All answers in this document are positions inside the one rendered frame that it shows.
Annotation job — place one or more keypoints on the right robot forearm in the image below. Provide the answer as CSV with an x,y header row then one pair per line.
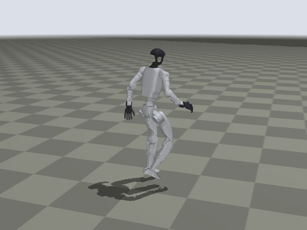
x,y
174,99

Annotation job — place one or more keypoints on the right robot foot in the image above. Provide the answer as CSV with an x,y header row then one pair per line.
x,y
153,174

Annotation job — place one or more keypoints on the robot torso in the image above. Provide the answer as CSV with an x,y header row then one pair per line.
x,y
151,88

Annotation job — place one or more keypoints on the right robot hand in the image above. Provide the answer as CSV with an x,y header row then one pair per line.
x,y
187,105

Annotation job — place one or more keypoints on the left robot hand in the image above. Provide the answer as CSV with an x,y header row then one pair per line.
x,y
128,110

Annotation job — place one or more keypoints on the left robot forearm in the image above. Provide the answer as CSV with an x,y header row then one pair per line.
x,y
129,96

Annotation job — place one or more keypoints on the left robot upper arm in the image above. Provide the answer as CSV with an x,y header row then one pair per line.
x,y
136,78

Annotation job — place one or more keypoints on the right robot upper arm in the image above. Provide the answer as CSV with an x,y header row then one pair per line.
x,y
165,80

